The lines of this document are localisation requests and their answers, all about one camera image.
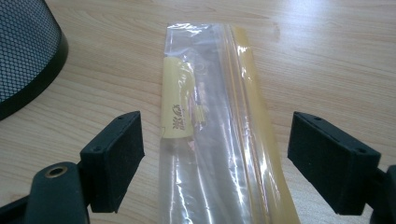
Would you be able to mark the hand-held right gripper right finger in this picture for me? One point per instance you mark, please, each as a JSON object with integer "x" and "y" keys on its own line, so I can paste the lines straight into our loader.
{"x": 333, "y": 165}

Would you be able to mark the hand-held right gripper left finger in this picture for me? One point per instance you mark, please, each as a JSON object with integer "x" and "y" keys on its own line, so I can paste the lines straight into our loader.
{"x": 112, "y": 161}

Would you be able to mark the clear plastic bag yellow strip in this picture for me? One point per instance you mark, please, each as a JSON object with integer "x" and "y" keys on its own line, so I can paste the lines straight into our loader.
{"x": 214, "y": 133}

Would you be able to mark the black mesh basket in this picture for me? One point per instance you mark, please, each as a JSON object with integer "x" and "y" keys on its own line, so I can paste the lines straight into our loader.
{"x": 23, "y": 53}

